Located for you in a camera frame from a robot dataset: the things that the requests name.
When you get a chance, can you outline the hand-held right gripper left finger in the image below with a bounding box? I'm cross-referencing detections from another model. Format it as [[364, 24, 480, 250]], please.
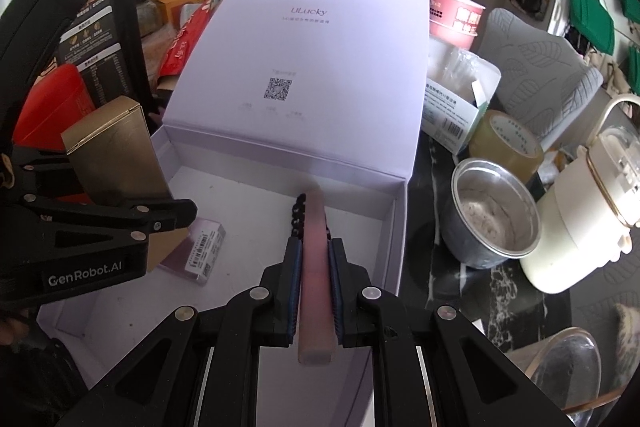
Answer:
[[52, 234, 306, 427]]

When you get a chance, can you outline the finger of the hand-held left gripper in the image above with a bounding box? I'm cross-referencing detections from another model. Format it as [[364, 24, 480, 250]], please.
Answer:
[[20, 194, 198, 244], [7, 144, 76, 198]]

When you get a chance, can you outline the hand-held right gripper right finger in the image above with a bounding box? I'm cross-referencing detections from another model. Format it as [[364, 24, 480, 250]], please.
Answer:
[[327, 237, 576, 427]]

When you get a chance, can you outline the purple card packet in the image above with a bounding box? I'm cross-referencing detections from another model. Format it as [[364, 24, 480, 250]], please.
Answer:
[[160, 216, 227, 287]]

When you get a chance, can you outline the gold cardboard box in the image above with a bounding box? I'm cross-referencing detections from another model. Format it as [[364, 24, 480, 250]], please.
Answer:
[[61, 96, 173, 208]]

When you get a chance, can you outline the white gift box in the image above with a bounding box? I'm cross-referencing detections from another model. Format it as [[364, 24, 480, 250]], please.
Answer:
[[37, 0, 436, 427]]

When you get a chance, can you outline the person's left hand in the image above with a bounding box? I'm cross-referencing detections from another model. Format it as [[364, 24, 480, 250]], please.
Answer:
[[0, 309, 31, 348]]

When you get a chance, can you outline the red cylinder canister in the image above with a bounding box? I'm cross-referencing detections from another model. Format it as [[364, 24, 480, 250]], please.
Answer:
[[12, 64, 96, 142]]

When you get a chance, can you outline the black printed pouch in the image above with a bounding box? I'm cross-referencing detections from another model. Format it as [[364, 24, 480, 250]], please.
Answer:
[[52, 0, 153, 108]]

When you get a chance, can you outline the metal bowl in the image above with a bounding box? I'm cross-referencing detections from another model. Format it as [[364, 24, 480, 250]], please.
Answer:
[[450, 158, 543, 270]]

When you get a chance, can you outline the red snack packet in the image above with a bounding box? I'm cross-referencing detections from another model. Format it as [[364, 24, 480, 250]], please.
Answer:
[[159, 0, 216, 78]]

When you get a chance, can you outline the white and green carton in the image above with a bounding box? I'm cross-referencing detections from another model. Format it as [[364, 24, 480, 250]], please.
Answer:
[[420, 42, 502, 155]]

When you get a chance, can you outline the orange cardboard box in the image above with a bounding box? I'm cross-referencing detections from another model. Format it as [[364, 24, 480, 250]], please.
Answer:
[[150, 0, 211, 25]]

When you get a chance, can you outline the clear tape roll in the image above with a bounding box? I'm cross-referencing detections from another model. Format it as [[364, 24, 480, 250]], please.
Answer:
[[467, 109, 545, 182]]

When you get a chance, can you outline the glass mug with cartoon print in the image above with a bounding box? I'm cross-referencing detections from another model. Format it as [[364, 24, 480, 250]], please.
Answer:
[[525, 327, 640, 427]]

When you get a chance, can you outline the pink paper cup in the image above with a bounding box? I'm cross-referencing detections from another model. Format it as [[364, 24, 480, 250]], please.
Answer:
[[429, 0, 487, 50]]

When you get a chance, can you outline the floral cushion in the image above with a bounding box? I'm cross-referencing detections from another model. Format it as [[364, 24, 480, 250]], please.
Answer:
[[612, 302, 640, 388]]

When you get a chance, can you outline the green hanging bag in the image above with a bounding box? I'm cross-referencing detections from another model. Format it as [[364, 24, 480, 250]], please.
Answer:
[[620, 47, 640, 90], [569, 0, 616, 55]]

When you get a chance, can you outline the white water bottle with handle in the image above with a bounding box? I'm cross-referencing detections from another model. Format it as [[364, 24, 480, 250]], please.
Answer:
[[519, 94, 640, 294]]

